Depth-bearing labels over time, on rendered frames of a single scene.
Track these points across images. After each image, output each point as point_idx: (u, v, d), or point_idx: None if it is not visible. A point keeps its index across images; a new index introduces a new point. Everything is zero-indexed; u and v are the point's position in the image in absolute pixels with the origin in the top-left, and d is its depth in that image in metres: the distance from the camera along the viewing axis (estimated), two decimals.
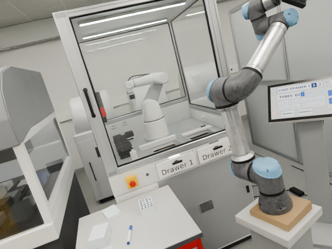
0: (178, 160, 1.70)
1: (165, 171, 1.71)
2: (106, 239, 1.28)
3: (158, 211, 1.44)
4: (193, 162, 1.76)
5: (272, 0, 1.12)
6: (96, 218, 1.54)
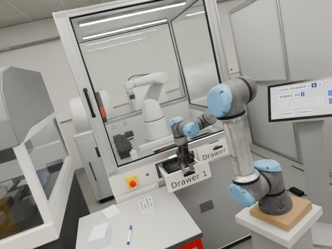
0: (190, 172, 1.48)
1: (176, 184, 1.50)
2: (106, 239, 1.28)
3: (158, 211, 1.44)
4: (207, 173, 1.54)
5: (178, 145, 1.40)
6: (96, 218, 1.54)
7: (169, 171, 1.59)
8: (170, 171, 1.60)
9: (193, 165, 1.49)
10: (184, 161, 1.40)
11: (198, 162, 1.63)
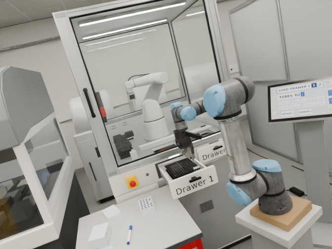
0: (196, 177, 1.40)
1: (181, 190, 1.41)
2: (106, 239, 1.28)
3: (158, 211, 1.44)
4: (213, 178, 1.46)
5: None
6: (96, 218, 1.54)
7: (174, 176, 1.51)
8: (175, 176, 1.51)
9: (192, 153, 1.47)
10: (177, 144, 1.51)
11: (204, 166, 1.54)
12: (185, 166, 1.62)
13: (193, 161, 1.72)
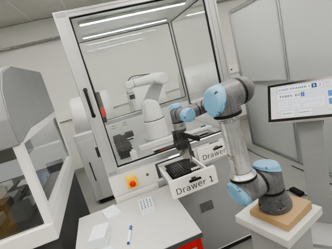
0: (196, 177, 1.40)
1: (181, 190, 1.41)
2: (106, 239, 1.28)
3: (158, 211, 1.44)
4: (213, 178, 1.46)
5: None
6: (96, 218, 1.54)
7: (174, 176, 1.51)
8: (175, 176, 1.51)
9: (190, 155, 1.47)
10: (175, 145, 1.50)
11: (204, 166, 1.54)
12: (185, 166, 1.62)
13: (193, 161, 1.72)
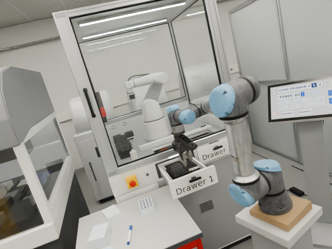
0: (196, 177, 1.40)
1: (181, 190, 1.41)
2: (106, 239, 1.28)
3: (158, 211, 1.44)
4: (213, 178, 1.46)
5: None
6: (96, 218, 1.54)
7: (174, 176, 1.51)
8: (175, 176, 1.51)
9: (181, 160, 1.43)
10: None
11: (204, 166, 1.54)
12: (185, 166, 1.62)
13: (193, 161, 1.72)
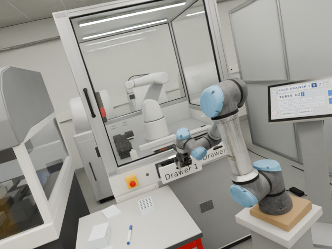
0: None
1: (169, 176, 1.63)
2: (106, 239, 1.28)
3: (158, 211, 1.44)
4: (198, 166, 1.68)
5: (180, 153, 1.42)
6: (96, 218, 1.54)
7: (163, 164, 1.73)
8: (164, 164, 1.73)
9: None
10: (182, 165, 1.48)
11: (190, 156, 1.76)
12: None
13: None
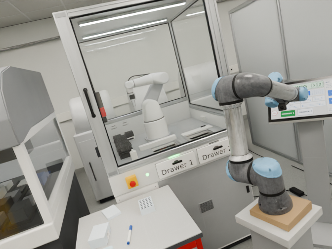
0: (178, 160, 1.70)
1: (165, 171, 1.71)
2: (106, 239, 1.28)
3: (158, 211, 1.44)
4: (193, 162, 1.76)
5: None
6: (96, 218, 1.54)
7: None
8: None
9: None
10: None
11: None
12: None
13: None
